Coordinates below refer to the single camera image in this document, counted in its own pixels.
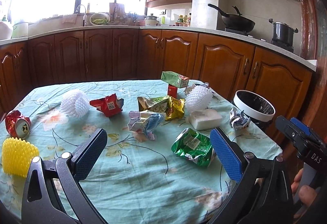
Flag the white sponge block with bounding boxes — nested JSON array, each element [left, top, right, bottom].
[[188, 109, 223, 130]]

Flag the red snack bag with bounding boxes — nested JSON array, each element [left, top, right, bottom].
[[89, 94, 124, 117]]

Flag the white foam net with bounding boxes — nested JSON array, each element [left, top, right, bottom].
[[185, 85, 213, 113], [60, 89, 90, 118]]

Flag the small red silver wrapper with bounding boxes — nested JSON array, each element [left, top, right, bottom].
[[184, 82, 209, 95]]

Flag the green yellow snack pouch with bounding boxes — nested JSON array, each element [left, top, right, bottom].
[[138, 96, 169, 113]]

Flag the red drink carton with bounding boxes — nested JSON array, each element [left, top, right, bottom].
[[167, 84, 178, 98]]

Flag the green drink carton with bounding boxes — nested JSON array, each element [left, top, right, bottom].
[[161, 71, 189, 88]]

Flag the white trash bin black liner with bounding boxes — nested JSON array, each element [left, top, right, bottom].
[[233, 90, 276, 132]]

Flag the lower wooden kitchen cabinets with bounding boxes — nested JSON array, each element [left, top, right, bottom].
[[0, 28, 314, 143]]

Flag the person's right hand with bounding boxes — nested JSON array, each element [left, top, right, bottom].
[[291, 169, 317, 208]]

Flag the crumpled blue white paper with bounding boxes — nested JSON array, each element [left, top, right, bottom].
[[230, 107, 251, 130]]

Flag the yellow foam net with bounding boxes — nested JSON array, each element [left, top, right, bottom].
[[2, 137, 39, 178]]

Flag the crumpled colourful wrapper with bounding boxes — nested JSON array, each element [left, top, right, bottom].
[[128, 110, 165, 140]]

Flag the crushed red can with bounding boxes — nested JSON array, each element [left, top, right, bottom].
[[5, 110, 32, 139]]

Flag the yellow snack bag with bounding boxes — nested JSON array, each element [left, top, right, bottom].
[[165, 96, 185, 121]]

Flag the black stock pot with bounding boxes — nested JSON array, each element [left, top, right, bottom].
[[268, 18, 299, 47]]

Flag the sink faucet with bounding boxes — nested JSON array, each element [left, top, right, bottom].
[[75, 3, 88, 27]]

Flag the black wok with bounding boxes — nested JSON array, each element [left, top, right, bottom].
[[208, 3, 255, 33]]

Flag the bowl of green vegetables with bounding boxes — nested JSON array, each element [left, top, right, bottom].
[[89, 12, 110, 26]]

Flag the white pot on counter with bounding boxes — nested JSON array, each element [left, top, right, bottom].
[[12, 22, 29, 39]]

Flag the condiment bottles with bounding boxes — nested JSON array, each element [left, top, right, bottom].
[[175, 13, 191, 27]]

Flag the white rice cooker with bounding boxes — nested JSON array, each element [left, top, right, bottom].
[[145, 13, 159, 26]]

